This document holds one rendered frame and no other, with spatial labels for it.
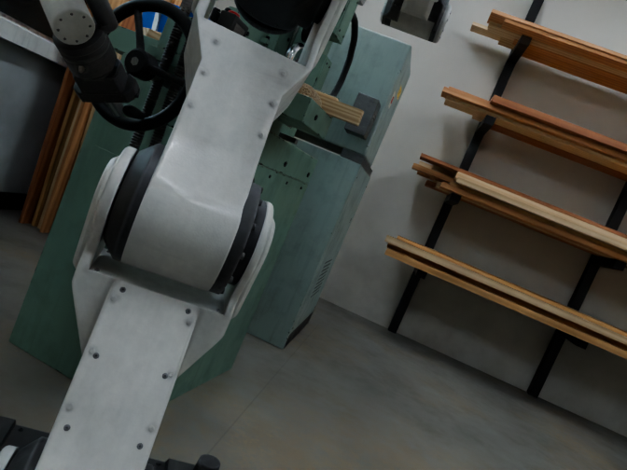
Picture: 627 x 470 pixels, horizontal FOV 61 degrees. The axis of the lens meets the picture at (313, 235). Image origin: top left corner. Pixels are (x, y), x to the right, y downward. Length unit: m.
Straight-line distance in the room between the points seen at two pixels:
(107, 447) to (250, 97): 0.42
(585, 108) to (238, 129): 3.44
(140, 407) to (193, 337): 0.10
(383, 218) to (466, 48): 1.27
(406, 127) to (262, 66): 3.11
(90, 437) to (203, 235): 0.24
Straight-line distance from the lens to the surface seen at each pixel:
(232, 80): 0.66
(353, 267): 3.73
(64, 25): 0.98
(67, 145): 2.79
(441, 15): 1.13
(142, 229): 0.58
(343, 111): 1.40
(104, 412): 0.63
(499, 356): 3.86
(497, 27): 3.54
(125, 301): 0.63
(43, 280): 1.59
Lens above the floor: 0.71
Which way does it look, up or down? 5 degrees down
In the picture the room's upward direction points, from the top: 23 degrees clockwise
